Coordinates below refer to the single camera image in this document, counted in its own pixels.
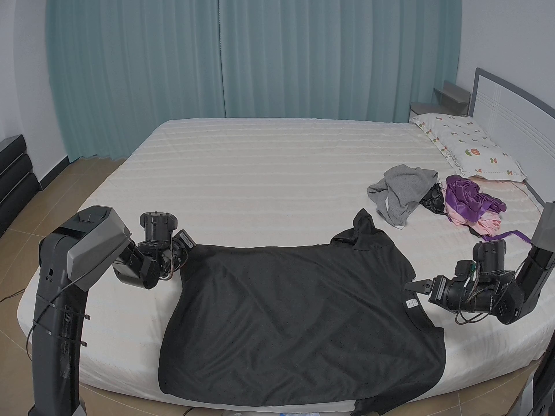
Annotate black T-shirt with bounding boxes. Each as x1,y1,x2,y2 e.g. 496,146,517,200
158,208,447,416

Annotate bed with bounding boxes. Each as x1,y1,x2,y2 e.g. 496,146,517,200
17,68,555,408

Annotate purple satin garment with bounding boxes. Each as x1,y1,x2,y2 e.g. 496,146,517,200
444,174,532,244

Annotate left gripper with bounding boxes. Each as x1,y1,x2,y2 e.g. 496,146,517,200
173,229,198,261

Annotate pink garment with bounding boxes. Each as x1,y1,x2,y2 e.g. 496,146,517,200
447,198,501,237

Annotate grey bedside table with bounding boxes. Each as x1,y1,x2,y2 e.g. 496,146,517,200
410,81,471,116

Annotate blue-green curtain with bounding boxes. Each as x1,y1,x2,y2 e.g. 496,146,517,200
217,0,460,122
45,0,226,164

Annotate white printed pillow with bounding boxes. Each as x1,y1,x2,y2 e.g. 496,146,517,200
410,113,527,183

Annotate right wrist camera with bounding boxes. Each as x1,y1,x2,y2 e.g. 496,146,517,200
454,259,476,284

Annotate black glossy garment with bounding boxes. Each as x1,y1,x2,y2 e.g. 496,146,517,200
420,182,447,216

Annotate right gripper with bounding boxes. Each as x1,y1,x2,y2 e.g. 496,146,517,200
404,276,461,311

